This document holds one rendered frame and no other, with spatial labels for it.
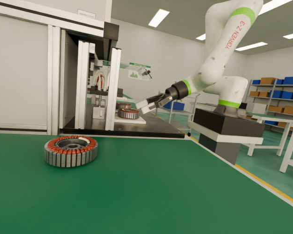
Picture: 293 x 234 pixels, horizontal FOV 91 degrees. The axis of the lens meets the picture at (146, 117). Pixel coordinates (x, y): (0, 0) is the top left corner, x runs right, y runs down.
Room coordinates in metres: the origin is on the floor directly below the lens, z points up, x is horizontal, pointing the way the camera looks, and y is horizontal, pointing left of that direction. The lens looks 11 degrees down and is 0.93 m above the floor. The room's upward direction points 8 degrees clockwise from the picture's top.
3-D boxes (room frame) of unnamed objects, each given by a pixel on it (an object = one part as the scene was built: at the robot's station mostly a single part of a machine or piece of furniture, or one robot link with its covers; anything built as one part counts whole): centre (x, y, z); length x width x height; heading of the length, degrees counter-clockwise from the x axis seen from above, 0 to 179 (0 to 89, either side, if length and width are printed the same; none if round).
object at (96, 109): (0.68, 0.23, 0.80); 0.08 x 0.05 x 0.06; 17
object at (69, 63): (0.76, 0.37, 0.92); 0.66 x 0.01 x 0.30; 17
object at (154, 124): (0.83, 0.14, 0.76); 0.64 x 0.47 x 0.02; 17
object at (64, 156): (0.32, 0.16, 0.77); 0.11 x 0.11 x 0.04
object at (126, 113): (0.72, 0.09, 0.80); 0.11 x 0.11 x 0.04
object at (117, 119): (0.72, 0.09, 0.78); 0.15 x 0.15 x 0.01; 17
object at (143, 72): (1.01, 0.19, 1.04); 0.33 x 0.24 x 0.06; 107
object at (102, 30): (0.74, 0.43, 1.09); 0.68 x 0.44 x 0.05; 17
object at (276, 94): (5.70, -4.90, 1.43); 0.42 x 0.36 x 0.29; 105
